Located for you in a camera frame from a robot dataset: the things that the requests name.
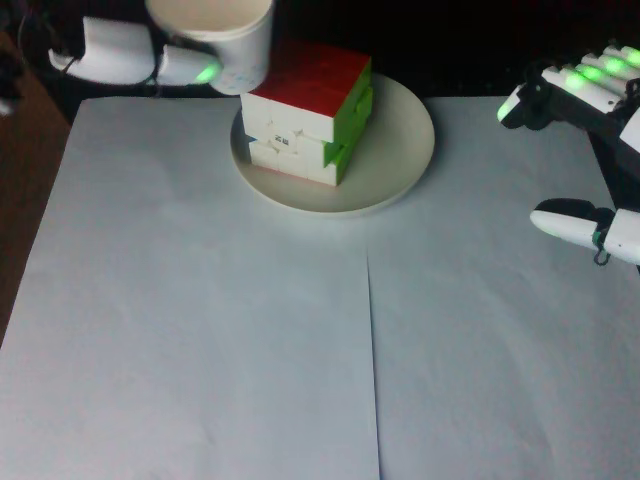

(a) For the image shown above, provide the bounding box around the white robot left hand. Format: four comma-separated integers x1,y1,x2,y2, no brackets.
47,16,224,89

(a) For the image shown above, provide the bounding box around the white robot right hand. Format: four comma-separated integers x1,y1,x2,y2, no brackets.
496,43,640,274

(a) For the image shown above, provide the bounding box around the white paper cup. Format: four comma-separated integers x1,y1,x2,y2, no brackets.
145,0,275,95

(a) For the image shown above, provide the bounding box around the multicoloured Rubik's cube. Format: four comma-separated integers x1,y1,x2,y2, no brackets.
239,38,375,188

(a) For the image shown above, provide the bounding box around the round beige plate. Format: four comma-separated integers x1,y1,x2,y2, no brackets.
229,73,436,220

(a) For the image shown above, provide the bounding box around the white paper sheet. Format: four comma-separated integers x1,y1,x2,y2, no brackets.
364,95,640,480
0,97,382,480

